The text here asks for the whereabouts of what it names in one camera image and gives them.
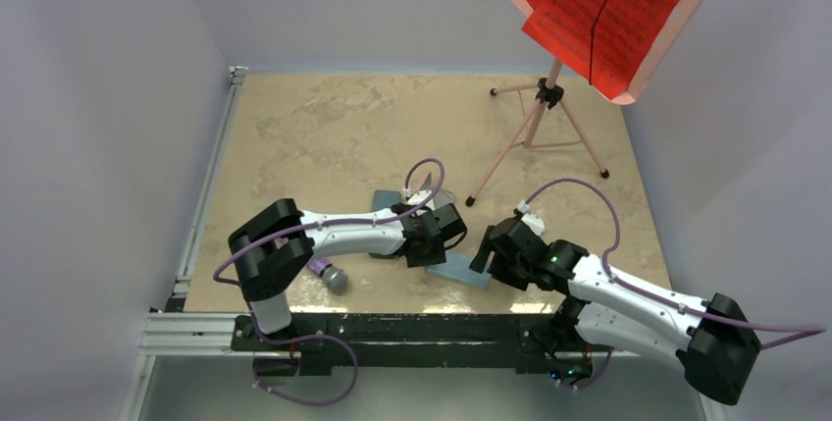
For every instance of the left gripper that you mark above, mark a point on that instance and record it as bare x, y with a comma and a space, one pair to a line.
437, 256

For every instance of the blue cleaning cloth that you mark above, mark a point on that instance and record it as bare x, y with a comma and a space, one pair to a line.
456, 268

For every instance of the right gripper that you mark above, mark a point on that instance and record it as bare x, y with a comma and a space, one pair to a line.
495, 268

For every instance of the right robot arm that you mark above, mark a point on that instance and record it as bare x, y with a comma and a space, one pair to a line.
708, 340

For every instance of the teal glasses case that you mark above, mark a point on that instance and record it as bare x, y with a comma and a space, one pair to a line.
384, 199

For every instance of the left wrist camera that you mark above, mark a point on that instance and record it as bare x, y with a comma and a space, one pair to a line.
423, 196

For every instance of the aluminium frame rail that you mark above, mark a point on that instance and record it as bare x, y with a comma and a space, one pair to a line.
330, 140

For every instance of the red sheet music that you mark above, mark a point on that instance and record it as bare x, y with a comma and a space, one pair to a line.
602, 41

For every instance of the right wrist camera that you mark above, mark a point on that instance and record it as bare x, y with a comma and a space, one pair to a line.
532, 220

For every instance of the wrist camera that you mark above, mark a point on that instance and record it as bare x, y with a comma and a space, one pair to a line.
423, 196
532, 220

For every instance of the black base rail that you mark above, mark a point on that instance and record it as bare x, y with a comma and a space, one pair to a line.
526, 343

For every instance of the purple microphone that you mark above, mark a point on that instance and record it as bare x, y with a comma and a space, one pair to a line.
334, 278

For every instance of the pink glasses case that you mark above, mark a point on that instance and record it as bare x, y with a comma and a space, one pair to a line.
441, 197

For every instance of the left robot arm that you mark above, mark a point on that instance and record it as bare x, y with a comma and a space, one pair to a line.
271, 249

